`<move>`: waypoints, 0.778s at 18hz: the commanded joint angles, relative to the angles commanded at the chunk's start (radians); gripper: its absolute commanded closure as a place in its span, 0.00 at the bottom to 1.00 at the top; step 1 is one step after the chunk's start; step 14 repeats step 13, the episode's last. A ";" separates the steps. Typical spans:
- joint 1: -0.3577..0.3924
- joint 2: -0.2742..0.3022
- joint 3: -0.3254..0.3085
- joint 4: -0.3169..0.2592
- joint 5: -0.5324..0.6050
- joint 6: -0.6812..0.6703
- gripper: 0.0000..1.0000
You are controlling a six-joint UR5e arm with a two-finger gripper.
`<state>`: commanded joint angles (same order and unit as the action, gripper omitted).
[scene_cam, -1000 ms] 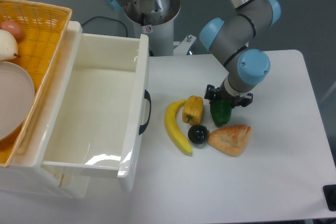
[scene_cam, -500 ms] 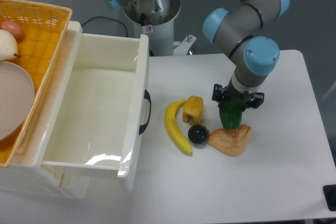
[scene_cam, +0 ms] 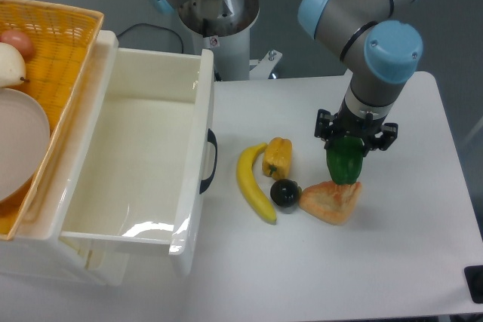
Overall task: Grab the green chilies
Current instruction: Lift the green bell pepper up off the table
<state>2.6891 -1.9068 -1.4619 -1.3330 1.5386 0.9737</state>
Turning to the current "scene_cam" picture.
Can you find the white drawer cabinet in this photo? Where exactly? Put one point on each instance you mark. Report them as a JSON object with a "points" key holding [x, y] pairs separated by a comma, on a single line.
{"points": [[39, 250]]}

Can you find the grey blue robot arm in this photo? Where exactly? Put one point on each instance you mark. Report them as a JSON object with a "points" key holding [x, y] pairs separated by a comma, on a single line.
{"points": [[382, 54]]}

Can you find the yellow bell pepper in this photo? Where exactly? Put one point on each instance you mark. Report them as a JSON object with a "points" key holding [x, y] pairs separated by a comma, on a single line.
{"points": [[277, 158]]}

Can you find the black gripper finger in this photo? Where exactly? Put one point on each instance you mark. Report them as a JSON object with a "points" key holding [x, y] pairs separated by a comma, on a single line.
{"points": [[386, 135], [326, 127]]}

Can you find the white pear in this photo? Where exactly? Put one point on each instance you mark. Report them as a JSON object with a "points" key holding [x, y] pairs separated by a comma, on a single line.
{"points": [[13, 67]]}

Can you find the red apple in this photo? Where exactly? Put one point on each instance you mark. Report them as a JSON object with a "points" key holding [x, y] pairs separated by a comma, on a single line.
{"points": [[20, 41]]}

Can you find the white plastic drawer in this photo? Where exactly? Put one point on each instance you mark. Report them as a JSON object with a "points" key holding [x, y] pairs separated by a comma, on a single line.
{"points": [[138, 189]]}

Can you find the yellow banana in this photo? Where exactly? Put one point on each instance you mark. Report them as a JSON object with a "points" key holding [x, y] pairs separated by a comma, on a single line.
{"points": [[249, 187]]}

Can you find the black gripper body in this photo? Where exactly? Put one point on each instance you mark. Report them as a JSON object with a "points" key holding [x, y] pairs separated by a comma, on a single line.
{"points": [[348, 124]]}

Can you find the green bell pepper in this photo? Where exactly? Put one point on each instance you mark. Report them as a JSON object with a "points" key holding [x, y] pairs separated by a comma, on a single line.
{"points": [[344, 158]]}

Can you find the triangular bread pastry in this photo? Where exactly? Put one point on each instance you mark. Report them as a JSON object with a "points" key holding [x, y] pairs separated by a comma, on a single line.
{"points": [[330, 202]]}

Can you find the yellow woven basket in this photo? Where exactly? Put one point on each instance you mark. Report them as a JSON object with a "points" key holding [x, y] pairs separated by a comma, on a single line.
{"points": [[64, 37]]}

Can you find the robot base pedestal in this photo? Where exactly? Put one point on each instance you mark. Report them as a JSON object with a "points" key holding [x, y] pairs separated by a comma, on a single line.
{"points": [[224, 28]]}

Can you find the black drawer handle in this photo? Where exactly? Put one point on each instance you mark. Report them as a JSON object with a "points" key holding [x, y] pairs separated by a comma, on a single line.
{"points": [[211, 161]]}

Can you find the white plate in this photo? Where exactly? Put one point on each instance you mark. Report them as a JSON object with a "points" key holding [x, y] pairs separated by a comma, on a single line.
{"points": [[25, 135]]}

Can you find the black object at table edge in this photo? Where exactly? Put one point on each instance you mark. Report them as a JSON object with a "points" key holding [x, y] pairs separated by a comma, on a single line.
{"points": [[474, 280]]}

